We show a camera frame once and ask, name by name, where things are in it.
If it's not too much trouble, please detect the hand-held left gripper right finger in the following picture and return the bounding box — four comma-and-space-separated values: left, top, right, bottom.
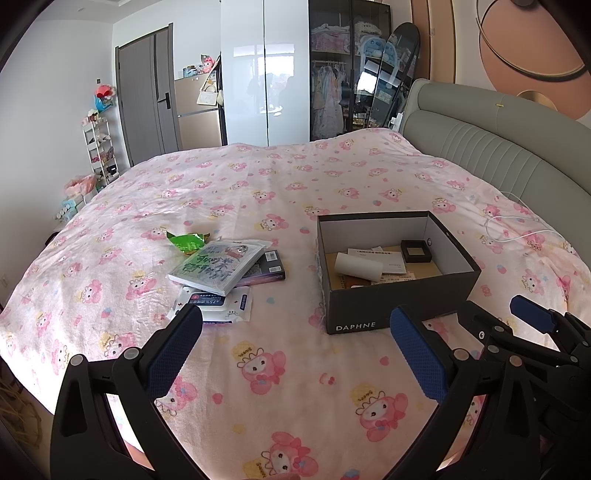
390, 307, 548, 480

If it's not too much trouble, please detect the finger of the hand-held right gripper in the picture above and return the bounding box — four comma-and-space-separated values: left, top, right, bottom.
458, 301, 561, 370
510, 295, 591, 365

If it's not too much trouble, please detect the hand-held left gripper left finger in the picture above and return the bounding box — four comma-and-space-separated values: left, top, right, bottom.
51, 304, 204, 480

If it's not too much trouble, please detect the black shoe box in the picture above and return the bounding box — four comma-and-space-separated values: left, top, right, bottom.
315, 211, 482, 335

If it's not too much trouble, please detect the white wet wipes packet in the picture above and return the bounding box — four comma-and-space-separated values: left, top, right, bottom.
167, 285, 254, 326

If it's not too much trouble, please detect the white green book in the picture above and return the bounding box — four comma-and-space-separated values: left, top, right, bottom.
167, 239, 269, 297

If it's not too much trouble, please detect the black screen protector box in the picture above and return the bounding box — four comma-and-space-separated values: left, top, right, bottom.
238, 249, 286, 287

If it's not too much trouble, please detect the brown paper sheet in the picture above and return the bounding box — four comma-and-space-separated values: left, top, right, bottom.
325, 244, 446, 289

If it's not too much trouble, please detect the small black square box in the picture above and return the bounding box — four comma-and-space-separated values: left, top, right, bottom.
400, 240, 433, 264

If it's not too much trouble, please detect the green snack wrapper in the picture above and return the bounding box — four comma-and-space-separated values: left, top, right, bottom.
166, 232, 211, 257

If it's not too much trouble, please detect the white paper roll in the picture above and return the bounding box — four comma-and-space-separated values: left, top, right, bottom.
335, 251, 384, 282

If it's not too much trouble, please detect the grey bed headboard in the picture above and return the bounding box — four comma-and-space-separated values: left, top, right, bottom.
399, 78, 591, 241

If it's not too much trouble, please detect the pink printed blanket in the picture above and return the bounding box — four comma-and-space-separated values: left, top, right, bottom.
0, 128, 591, 480

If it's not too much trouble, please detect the pink basket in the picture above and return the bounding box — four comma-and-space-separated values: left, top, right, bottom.
65, 174, 98, 199

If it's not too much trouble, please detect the white shelf rack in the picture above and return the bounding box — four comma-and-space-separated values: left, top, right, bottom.
82, 115, 122, 185

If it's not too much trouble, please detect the beige cabinet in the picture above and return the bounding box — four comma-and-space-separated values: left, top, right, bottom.
174, 74, 227, 151

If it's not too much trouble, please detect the grey door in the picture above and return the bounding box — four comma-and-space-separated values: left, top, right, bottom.
115, 25, 182, 167

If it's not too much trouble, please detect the cream hanging bag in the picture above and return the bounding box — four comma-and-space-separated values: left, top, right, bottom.
198, 74, 226, 107

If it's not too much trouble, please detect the red plush toy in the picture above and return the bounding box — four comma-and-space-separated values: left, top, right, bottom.
93, 84, 116, 112

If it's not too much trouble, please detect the glass door clothes cabinet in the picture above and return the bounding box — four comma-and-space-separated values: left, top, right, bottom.
308, 0, 393, 141

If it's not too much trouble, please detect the white wardrobe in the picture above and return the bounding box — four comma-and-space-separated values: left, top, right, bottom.
221, 0, 311, 147

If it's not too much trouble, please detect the black oval board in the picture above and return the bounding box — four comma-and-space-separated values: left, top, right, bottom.
369, 22, 421, 130

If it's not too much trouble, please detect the blue plush toy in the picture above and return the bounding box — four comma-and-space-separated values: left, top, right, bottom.
362, 34, 386, 58

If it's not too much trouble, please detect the white cable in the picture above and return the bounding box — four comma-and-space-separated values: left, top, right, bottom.
485, 191, 568, 243

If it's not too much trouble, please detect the round pink wall decoration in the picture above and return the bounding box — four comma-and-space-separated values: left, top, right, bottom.
478, 0, 591, 93

